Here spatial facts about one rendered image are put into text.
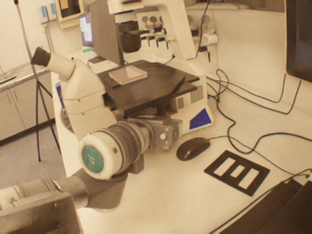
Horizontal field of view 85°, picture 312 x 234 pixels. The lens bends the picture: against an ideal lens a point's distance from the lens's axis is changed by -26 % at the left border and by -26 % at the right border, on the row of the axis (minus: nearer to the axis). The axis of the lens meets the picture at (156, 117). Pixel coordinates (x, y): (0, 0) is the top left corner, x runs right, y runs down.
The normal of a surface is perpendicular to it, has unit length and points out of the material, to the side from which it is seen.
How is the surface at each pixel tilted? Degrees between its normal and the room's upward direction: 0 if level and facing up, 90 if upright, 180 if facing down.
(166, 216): 0
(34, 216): 77
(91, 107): 90
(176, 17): 90
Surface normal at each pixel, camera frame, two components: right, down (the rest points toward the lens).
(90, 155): -0.42, 0.15
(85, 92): 0.46, 0.32
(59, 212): 0.79, -0.04
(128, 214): -0.15, -0.86
